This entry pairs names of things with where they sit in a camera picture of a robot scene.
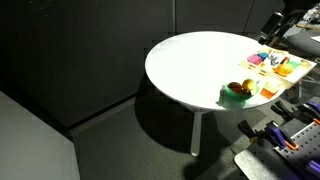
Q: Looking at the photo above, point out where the pink block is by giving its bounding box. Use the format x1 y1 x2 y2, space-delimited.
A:
247 53 264 66

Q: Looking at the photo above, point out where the orange block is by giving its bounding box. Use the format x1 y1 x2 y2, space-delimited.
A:
259 87 278 100

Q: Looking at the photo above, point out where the blue block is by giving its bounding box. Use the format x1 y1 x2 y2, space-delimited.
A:
257 51 270 61

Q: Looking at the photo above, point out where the wooden tray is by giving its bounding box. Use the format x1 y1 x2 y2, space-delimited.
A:
239 46 318 90

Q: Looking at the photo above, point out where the white table leg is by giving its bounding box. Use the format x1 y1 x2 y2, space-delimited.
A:
189 111 204 157

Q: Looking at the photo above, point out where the green bowl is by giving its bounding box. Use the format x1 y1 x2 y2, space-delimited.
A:
219 79 260 110

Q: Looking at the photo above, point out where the yellow fruit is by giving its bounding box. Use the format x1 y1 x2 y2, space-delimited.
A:
242 78 258 92

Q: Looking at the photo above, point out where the black white checkered cube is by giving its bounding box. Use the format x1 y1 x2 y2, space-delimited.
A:
268 49 284 67

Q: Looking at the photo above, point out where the purple clamp with orange tip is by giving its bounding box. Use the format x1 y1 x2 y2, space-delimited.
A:
237 119 300 152

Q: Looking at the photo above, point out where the black device on stand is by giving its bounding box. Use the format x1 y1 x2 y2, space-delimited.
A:
259 11 292 45

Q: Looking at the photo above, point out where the gray cabinet top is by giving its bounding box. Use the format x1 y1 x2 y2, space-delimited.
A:
0 89 81 180

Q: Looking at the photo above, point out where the gray chair seat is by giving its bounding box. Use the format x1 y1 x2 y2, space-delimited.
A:
286 29 320 57

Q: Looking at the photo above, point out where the black perforated breadboard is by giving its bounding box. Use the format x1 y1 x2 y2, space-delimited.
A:
273 121 320 180

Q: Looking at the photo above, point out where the gray base plate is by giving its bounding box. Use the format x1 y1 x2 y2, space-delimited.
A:
233 143 301 180

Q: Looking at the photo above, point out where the purple clamp with black handles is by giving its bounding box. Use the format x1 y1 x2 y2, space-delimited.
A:
270 99 320 123

